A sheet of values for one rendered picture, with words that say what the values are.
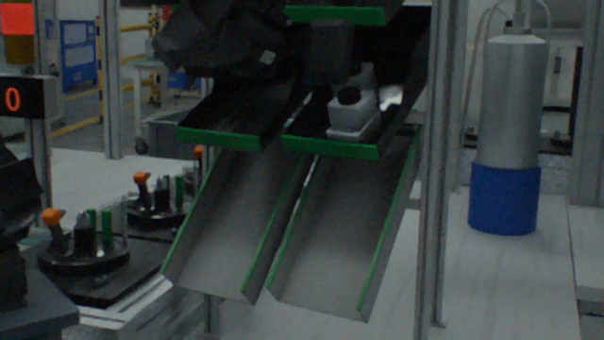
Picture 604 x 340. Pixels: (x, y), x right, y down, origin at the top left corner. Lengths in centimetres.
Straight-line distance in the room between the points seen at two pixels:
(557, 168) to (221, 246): 131
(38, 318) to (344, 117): 41
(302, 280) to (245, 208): 14
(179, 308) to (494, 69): 90
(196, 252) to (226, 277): 7
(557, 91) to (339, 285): 909
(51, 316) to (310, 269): 35
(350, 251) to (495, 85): 80
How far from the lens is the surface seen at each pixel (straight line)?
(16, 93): 134
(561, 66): 997
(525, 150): 172
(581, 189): 207
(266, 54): 71
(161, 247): 125
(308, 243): 101
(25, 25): 133
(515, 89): 169
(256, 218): 104
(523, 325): 130
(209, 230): 106
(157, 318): 109
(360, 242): 99
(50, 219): 112
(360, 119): 89
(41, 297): 85
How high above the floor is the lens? 138
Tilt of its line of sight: 13 degrees down
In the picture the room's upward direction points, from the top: 1 degrees clockwise
